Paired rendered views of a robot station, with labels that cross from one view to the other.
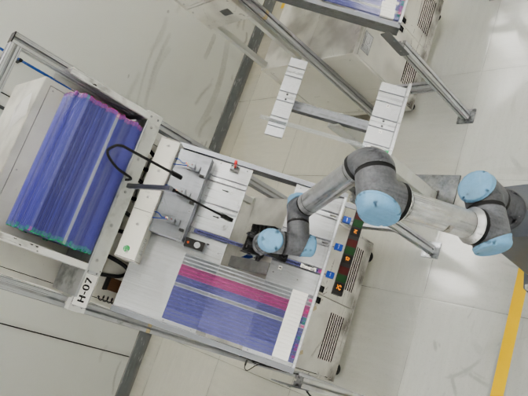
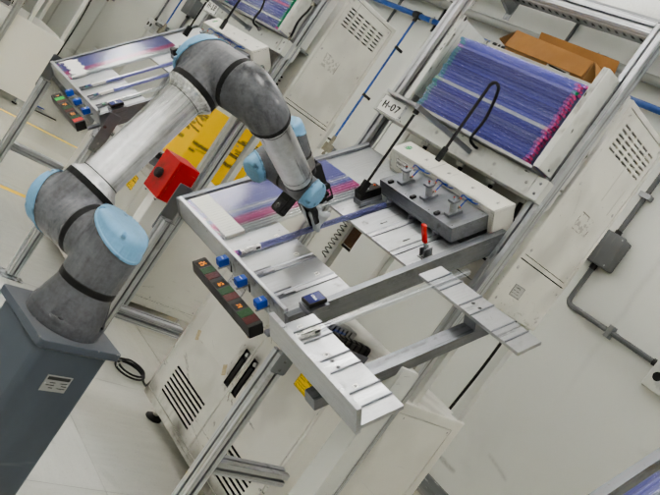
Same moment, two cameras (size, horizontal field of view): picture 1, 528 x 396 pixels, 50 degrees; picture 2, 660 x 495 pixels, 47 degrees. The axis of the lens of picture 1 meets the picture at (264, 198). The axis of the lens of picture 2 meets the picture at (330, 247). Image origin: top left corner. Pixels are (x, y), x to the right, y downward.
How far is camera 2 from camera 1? 2.24 m
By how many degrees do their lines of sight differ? 65
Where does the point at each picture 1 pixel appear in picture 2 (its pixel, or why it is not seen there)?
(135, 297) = (361, 157)
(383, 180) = (218, 49)
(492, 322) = not seen: outside the picture
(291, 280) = (253, 236)
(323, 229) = (275, 281)
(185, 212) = (407, 191)
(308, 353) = (191, 349)
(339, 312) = (196, 420)
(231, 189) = (403, 244)
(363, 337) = (147, 447)
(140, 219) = (429, 162)
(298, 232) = not seen: hidden behind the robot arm
